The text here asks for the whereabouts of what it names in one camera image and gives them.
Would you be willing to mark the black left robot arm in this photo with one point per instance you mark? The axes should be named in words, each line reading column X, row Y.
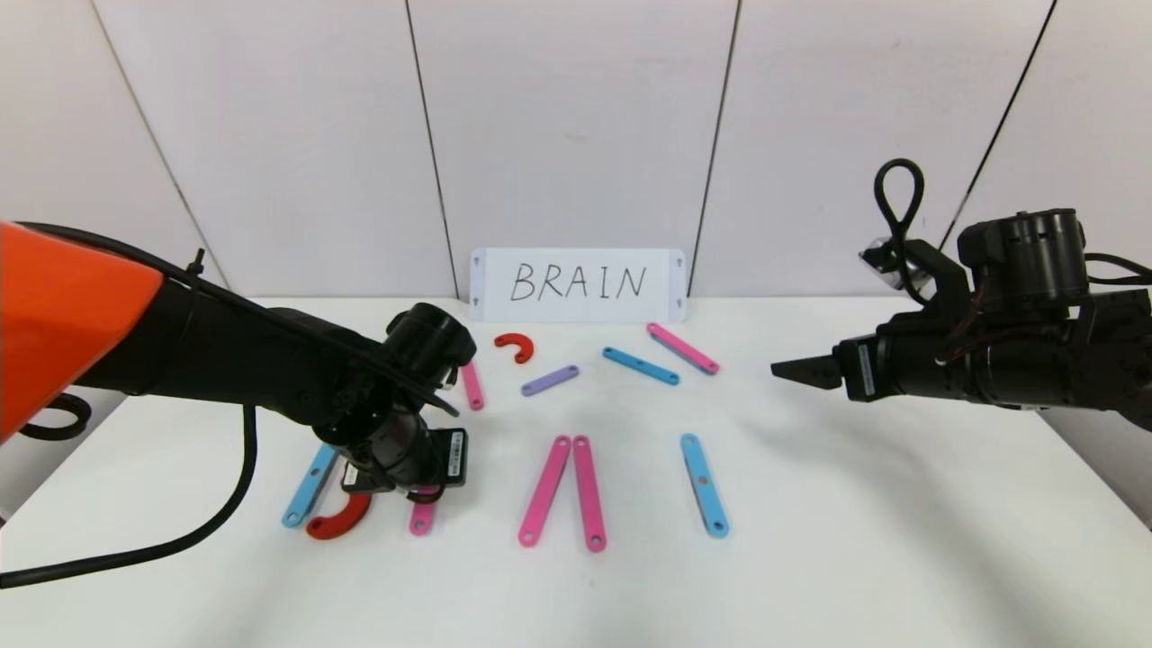
column 225, row 360

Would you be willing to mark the red curved letter piece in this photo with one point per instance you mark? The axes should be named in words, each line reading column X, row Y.
column 517, row 338
column 346, row 524

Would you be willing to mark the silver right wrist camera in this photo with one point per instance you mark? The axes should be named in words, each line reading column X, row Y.
column 877, row 256

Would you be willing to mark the purple short flat bar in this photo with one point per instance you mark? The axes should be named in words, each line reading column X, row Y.
column 550, row 381

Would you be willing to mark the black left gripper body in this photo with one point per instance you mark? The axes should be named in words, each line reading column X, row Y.
column 451, row 456

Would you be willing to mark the pink bar with holes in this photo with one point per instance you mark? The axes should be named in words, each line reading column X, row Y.
column 472, row 387
column 544, row 492
column 589, row 494
column 421, row 520
column 682, row 348

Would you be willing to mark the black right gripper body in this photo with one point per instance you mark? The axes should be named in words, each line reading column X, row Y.
column 861, row 370

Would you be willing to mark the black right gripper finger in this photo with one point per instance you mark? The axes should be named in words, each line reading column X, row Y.
column 819, row 380
column 814, row 363

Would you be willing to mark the blue flat bar with holes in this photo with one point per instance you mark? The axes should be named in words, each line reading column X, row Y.
column 640, row 366
column 306, row 490
column 704, row 485

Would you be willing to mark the black right camera bracket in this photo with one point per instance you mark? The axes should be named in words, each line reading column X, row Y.
column 940, row 279

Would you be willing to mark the white BRAIN sign card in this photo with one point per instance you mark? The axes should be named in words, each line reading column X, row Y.
column 576, row 310

